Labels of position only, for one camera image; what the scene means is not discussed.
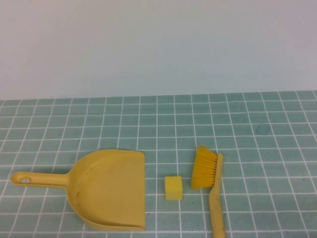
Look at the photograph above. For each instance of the yellow hand brush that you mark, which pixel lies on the yellow hand brush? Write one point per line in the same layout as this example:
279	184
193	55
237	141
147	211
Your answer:
205	171

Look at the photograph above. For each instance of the yellow foam cube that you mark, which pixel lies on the yellow foam cube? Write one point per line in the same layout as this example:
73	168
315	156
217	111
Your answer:
173	188

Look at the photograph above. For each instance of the yellow plastic dustpan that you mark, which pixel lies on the yellow plastic dustpan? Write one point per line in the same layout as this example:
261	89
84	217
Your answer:
111	188

